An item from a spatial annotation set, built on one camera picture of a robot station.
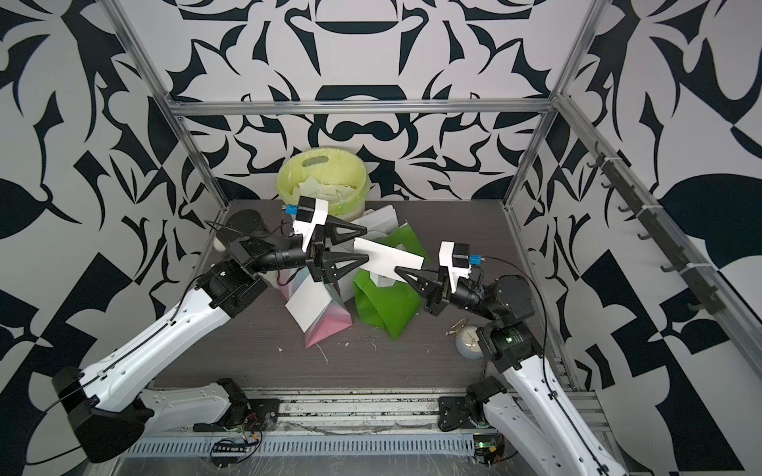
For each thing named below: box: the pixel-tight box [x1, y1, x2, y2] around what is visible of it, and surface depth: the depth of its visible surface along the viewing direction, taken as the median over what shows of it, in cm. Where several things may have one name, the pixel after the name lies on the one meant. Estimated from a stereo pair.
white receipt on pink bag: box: [284, 272, 333, 334], surface depth 75 cm
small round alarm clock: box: [455, 325, 484, 360], surface depth 84 cm
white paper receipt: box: [353, 238, 425, 283], surface depth 54 cm
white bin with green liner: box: [275, 147, 372, 222], surface depth 98 cm
